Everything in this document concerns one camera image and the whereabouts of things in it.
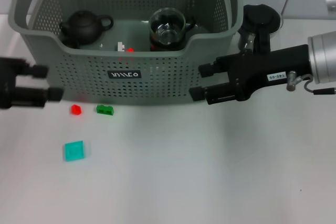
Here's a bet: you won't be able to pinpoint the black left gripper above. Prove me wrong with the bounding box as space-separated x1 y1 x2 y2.
0 56 65 110

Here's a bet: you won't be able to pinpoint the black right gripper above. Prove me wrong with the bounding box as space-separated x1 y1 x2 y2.
188 44 312 106

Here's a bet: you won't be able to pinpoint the glass teacup black holder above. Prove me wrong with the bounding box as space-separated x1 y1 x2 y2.
150 39 186 51
185 18 197 32
149 8 187 46

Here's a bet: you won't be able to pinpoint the teal square toy brick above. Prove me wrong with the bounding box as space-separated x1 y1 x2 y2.
64 141 86 162

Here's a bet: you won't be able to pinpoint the grey perforated plastic storage bin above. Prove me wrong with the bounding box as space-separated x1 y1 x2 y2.
9 0 244 105

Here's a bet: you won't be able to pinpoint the black clay teapot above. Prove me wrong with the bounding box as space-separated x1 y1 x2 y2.
59 10 114 46

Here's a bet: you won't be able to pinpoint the green toy brick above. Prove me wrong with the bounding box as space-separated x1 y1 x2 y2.
96 104 115 115

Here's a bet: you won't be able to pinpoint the glass coffee pot black handle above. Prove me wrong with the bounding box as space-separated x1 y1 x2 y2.
237 3 283 55

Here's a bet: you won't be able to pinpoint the right gripper cable silver plugs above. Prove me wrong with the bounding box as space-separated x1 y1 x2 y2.
286 70 336 95

